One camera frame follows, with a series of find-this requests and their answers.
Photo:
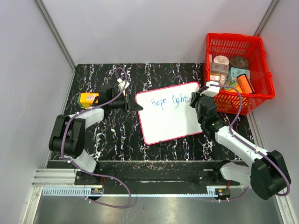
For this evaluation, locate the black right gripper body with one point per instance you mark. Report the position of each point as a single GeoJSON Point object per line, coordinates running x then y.
{"type": "Point", "coordinates": [200, 120]}

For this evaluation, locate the pink round roll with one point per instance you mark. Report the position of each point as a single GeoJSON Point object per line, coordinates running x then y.
{"type": "Point", "coordinates": [221, 60]}

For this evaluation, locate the pink framed whiteboard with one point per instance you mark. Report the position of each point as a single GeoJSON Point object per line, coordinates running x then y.
{"type": "Point", "coordinates": [167, 114]}

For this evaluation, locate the orange cylinder can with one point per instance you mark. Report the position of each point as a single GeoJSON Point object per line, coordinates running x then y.
{"type": "Point", "coordinates": [245, 84]}

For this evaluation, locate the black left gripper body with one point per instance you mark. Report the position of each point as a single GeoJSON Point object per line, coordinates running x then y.
{"type": "Point", "coordinates": [118, 103]}

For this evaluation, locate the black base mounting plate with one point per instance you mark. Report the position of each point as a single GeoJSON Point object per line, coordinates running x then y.
{"type": "Point", "coordinates": [164, 173]}

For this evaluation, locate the red plastic basket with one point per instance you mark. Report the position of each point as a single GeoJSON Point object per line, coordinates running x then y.
{"type": "Point", "coordinates": [231, 99]}

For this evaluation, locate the orange sponge pack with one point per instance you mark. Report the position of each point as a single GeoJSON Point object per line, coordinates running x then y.
{"type": "Point", "coordinates": [85, 100]}

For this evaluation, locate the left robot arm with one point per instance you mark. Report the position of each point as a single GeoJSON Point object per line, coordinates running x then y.
{"type": "Point", "coordinates": [68, 134]}

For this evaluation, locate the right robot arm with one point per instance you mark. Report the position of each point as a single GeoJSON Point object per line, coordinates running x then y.
{"type": "Point", "coordinates": [265, 172]}

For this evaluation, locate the brown round tin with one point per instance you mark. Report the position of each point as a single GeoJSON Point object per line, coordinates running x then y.
{"type": "Point", "coordinates": [239, 62]}

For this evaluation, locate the teal small box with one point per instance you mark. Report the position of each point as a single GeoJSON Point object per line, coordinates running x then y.
{"type": "Point", "coordinates": [235, 72]}

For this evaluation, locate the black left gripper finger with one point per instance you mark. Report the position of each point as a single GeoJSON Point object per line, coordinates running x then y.
{"type": "Point", "coordinates": [133, 106]}
{"type": "Point", "coordinates": [126, 97]}

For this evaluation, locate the pink snack box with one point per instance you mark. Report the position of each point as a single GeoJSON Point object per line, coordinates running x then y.
{"type": "Point", "coordinates": [219, 68]}

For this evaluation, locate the white cable duct rail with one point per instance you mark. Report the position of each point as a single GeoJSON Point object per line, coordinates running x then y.
{"type": "Point", "coordinates": [145, 190]}

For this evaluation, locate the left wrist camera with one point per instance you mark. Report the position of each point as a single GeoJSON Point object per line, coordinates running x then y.
{"type": "Point", "coordinates": [123, 85]}

